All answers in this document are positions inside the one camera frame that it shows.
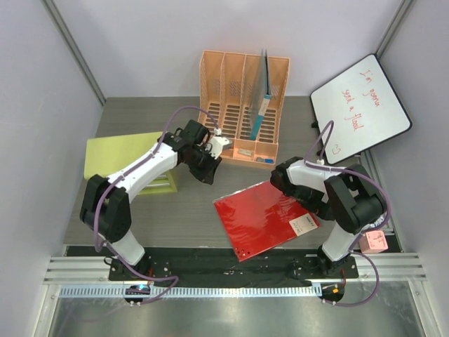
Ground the small white eraser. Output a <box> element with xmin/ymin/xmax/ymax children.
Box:
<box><xmin>238</xmin><ymin>149</ymin><xmax>253</xmax><ymax>157</ymax></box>

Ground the purple cable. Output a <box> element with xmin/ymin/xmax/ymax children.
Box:
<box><xmin>304</xmin><ymin>121</ymin><xmax>391</xmax><ymax>308</ymax></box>
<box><xmin>94</xmin><ymin>106</ymin><xmax>224</xmax><ymax>305</ymax></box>

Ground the blue patterned tape roll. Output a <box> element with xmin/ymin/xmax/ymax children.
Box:
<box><xmin>371</xmin><ymin>214</ymin><xmax>385</xmax><ymax>228</ymax></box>

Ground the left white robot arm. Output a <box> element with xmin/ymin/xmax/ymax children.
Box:
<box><xmin>79</xmin><ymin>120</ymin><xmax>232</xmax><ymax>280</ymax></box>

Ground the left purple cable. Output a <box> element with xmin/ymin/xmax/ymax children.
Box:
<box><xmin>94</xmin><ymin>106</ymin><xmax>224</xmax><ymax>305</ymax></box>

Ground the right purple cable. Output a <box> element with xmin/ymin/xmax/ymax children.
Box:
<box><xmin>304</xmin><ymin>121</ymin><xmax>391</xmax><ymax>308</ymax></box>

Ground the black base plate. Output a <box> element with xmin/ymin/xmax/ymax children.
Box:
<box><xmin>65</xmin><ymin>245</ymin><xmax>359</xmax><ymax>287</ymax></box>

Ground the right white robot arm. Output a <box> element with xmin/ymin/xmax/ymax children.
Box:
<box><xmin>270</xmin><ymin>157</ymin><xmax>389</xmax><ymax>277</ymax></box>

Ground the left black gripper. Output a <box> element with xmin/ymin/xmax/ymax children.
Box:
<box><xmin>183</xmin><ymin>147</ymin><xmax>222</xmax><ymax>185</ymax></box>

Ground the green metal drawer cabinet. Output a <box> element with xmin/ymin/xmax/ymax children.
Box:
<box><xmin>83</xmin><ymin>131</ymin><xmax>162</xmax><ymax>180</ymax></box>

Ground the small whiteboard with writing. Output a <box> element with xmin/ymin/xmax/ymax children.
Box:
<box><xmin>310</xmin><ymin>54</ymin><xmax>413</xmax><ymax>165</ymax></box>

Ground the red A4 folder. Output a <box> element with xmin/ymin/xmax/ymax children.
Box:
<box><xmin>214</xmin><ymin>181</ymin><xmax>320</xmax><ymax>262</ymax></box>

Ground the teal A4 folder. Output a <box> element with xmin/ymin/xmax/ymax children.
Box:
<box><xmin>249</xmin><ymin>49</ymin><xmax>272</xmax><ymax>140</ymax></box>

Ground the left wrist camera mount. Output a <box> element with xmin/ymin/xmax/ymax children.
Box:
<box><xmin>208</xmin><ymin>128</ymin><xmax>232</xmax><ymax>159</ymax></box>

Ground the orange plastic file organizer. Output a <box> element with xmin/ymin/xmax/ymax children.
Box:
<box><xmin>198</xmin><ymin>51</ymin><xmax>290</xmax><ymax>170</ymax></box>

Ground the pink cube block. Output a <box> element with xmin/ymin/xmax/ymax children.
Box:
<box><xmin>358</xmin><ymin>230</ymin><xmax>388</xmax><ymax>253</ymax></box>

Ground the blue and grey marker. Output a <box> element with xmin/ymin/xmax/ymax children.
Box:
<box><xmin>256</xmin><ymin>157</ymin><xmax>274</xmax><ymax>164</ymax></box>

